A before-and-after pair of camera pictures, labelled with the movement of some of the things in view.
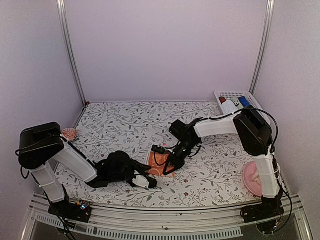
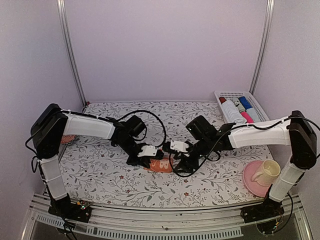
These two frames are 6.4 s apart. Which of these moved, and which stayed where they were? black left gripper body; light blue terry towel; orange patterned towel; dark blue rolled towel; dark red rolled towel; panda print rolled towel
Moved: orange patterned towel; black left gripper body
Stayed: light blue terry towel; panda print rolled towel; dark blue rolled towel; dark red rolled towel
